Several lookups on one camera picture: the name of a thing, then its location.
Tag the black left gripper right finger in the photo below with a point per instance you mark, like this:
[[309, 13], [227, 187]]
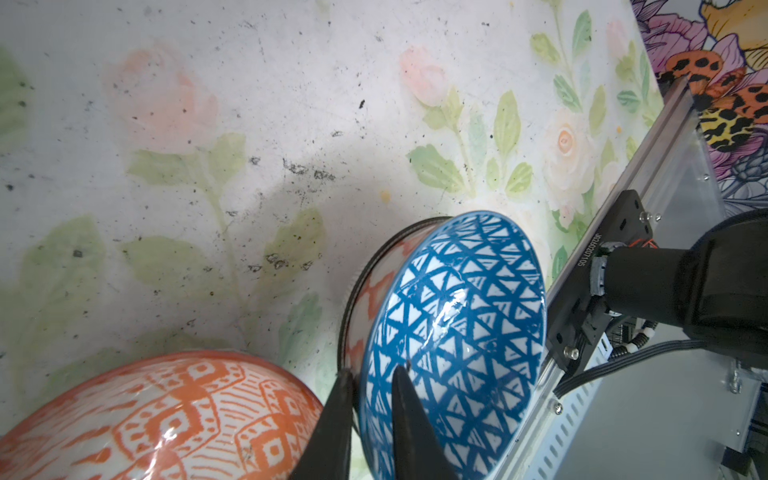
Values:
[[417, 453]]

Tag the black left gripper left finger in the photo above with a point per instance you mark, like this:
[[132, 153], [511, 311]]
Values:
[[328, 452]]

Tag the blue triangle pattern bowl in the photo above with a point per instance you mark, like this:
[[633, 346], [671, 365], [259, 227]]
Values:
[[466, 315]]

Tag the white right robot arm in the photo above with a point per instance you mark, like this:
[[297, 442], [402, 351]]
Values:
[[715, 291]]

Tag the orange patterned bowl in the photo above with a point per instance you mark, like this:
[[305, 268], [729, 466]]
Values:
[[191, 415]]

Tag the red patterned bowl under blue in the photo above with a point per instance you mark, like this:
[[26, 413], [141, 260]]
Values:
[[367, 294]]

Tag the white slotted cable duct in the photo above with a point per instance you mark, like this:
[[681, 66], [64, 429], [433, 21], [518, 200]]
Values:
[[555, 430]]

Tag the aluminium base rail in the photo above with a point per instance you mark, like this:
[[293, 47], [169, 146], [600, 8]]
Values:
[[666, 197]]

